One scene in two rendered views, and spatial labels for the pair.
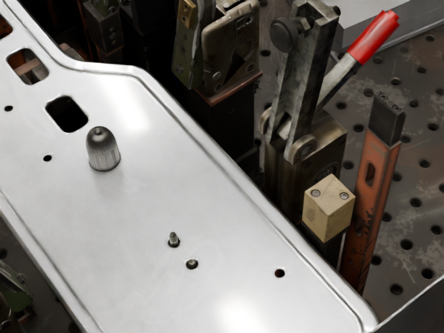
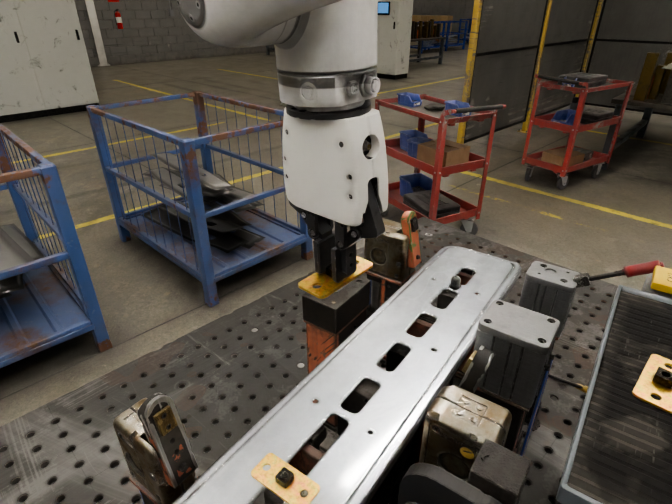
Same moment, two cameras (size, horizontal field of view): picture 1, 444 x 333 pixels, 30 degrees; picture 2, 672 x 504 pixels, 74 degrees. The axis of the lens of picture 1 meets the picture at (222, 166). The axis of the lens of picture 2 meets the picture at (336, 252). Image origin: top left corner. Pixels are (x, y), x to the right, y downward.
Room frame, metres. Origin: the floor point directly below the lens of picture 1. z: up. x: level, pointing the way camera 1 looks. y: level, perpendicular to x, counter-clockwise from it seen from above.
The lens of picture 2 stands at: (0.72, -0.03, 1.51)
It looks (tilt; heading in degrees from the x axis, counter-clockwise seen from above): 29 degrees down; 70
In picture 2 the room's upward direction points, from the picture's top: straight up
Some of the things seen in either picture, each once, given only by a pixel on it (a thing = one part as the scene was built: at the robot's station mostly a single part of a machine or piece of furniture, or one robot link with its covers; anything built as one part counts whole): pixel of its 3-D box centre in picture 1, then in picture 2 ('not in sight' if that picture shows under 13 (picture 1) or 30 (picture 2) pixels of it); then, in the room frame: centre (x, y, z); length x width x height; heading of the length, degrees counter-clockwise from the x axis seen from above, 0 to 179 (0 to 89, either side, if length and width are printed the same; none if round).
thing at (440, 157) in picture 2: not in sight; (430, 165); (2.43, 2.68, 0.49); 0.81 x 0.47 x 0.97; 99
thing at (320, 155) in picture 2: not in sight; (330, 156); (0.85, 0.36, 1.38); 0.10 x 0.07 x 0.11; 117
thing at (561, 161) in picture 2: not in sight; (571, 129); (4.22, 3.16, 0.49); 0.81 x 0.46 x 0.97; 13
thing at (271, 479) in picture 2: not in sight; (284, 478); (0.78, 0.31, 1.01); 0.08 x 0.04 x 0.01; 125
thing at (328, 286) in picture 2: not in sight; (336, 271); (0.86, 0.36, 1.26); 0.08 x 0.04 x 0.01; 27
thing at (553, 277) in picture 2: not in sight; (534, 346); (1.36, 0.51, 0.88); 0.11 x 0.10 x 0.36; 125
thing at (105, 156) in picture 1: (102, 149); not in sight; (0.50, 0.12, 1.02); 0.03 x 0.03 x 0.07
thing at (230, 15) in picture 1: (225, 108); not in sight; (0.65, -0.01, 0.88); 0.11 x 0.09 x 0.37; 125
